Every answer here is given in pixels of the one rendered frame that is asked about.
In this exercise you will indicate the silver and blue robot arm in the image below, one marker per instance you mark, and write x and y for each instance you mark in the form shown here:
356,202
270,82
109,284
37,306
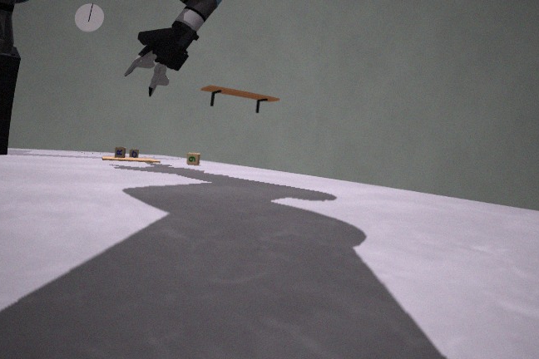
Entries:
188,16

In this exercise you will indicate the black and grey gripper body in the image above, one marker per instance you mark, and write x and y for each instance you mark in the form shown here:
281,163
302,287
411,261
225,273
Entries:
173,50

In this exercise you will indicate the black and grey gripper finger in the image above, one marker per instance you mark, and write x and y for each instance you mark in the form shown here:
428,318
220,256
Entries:
159,77
145,58

